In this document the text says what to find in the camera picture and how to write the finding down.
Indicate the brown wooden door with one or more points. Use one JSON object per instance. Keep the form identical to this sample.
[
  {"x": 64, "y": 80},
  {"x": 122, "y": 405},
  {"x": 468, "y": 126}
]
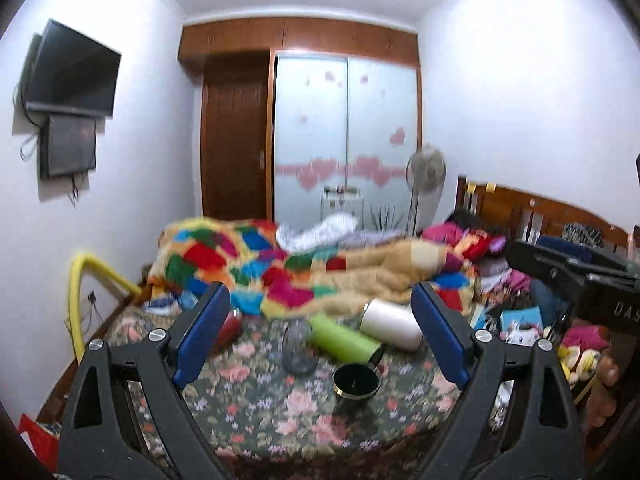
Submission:
[{"x": 235, "y": 135}]

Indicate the clear glass cup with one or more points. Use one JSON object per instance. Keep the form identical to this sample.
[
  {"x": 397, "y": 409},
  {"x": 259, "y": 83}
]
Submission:
[{"x": 299, "y": 350}]

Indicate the green plant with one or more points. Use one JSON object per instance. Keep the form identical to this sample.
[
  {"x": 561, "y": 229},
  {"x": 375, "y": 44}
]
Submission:
[{"x": 386, "y": 217}]

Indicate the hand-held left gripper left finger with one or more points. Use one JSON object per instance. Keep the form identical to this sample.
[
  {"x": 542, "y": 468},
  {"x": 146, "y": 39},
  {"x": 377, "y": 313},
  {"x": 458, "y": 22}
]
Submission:
[{"x": 200, "y": 330}]

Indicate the blue box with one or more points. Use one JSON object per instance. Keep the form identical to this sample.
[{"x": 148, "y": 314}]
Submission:
[{"x": 521, "y": 319}]

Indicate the white cup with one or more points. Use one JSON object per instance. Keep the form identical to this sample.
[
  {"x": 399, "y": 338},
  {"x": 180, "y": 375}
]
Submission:
[{"x": 395, "y": 322}]

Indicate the pink garment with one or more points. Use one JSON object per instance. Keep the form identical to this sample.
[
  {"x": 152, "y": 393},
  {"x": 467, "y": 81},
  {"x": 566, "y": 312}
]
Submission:
[{"x": 442, "y": 234}]

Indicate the white rack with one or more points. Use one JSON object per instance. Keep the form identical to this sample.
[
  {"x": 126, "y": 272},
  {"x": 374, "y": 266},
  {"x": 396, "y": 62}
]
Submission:
[{"x": 340, "y": 200}]

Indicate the brown wooden wardrobe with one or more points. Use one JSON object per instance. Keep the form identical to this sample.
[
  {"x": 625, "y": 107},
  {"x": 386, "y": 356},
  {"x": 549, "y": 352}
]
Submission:
[{"x": 300, "y": 35}]

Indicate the red bag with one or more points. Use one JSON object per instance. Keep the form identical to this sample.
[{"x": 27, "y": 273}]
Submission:
[{"x": 37, "y": 442}]

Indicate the wooden headboard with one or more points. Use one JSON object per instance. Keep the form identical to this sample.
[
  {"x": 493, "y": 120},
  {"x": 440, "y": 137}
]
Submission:
[{"x": 500, "y": 210}]

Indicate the wall-mounted black television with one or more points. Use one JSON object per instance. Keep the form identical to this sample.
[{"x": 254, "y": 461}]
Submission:
[{"x": 75, "y": 70}]

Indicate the colourful patchwork blanket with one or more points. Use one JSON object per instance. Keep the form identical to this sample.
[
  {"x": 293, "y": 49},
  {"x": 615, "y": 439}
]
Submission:
[{"x": 350, "y": 270}]

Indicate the yellow pipe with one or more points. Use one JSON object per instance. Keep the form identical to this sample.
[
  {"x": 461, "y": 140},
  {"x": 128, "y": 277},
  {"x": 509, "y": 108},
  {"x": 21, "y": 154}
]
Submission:
[{"x": 75, "y": 300}]

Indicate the yellow plush toy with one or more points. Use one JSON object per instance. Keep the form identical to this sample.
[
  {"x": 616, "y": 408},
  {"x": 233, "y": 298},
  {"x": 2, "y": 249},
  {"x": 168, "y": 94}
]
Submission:
[{"x": 580, "y": 362}]

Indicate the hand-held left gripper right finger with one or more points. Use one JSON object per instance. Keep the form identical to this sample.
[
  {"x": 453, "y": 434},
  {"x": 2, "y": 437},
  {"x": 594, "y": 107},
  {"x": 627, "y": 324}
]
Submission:
[{"x": 442, "y": 335}]

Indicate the red cup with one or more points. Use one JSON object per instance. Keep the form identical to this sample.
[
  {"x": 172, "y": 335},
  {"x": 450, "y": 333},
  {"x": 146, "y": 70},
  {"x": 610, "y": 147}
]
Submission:
[{"x": 231, "y": 329}]

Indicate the white standing fan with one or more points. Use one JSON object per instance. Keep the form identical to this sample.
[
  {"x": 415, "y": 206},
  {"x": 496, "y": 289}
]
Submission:
[{"x": 425, "y": 167}]

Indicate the white cloth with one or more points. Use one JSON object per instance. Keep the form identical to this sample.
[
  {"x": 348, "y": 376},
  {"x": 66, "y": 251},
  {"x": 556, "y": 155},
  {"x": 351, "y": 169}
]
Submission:
[{"x": 320, "y": 232}]

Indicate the pink plush toy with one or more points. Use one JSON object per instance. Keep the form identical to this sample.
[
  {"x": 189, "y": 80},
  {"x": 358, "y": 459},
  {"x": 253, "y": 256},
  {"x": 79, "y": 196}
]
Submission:
[{"x": 587, "y": 337}]

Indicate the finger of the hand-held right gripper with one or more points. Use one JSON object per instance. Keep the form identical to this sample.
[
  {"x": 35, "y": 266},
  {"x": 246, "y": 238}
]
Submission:
[
  {"x": 590, "y": 256},
  {"x": 545, "y": 266}
]

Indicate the green bottle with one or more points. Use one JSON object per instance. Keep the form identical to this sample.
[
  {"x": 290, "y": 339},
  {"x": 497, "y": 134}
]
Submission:
[{"x": 345, "y": 342}]

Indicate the pile of pink clothes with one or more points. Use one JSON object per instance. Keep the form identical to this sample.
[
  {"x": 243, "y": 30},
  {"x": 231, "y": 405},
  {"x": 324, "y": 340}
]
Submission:
[{"x": 505, "y": 277}]

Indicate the black cup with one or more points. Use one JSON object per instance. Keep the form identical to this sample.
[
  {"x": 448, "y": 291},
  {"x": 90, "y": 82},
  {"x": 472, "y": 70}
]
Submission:
[{"x": 356, "y": 387}]

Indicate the wooden bed frame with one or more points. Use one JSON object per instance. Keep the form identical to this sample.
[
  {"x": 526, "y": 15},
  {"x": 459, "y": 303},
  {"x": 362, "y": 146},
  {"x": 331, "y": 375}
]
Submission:
[{"x": 100, "y": 331}]

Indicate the person's right hand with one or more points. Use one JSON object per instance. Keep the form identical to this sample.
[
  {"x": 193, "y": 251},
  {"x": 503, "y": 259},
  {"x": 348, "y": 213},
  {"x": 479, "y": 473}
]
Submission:
[{"x": 606, "y": 385}]

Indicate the floral bed sheet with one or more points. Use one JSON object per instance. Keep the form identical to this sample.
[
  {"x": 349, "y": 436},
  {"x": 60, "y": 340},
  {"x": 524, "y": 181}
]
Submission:
[{"x": 260, "y": 410}]

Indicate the frosted sliding door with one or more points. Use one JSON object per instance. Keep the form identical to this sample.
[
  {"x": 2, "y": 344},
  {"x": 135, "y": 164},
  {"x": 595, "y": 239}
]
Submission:
[
  {"x": 380, "y": 110},
  {"x": 310, "y": 125}
]

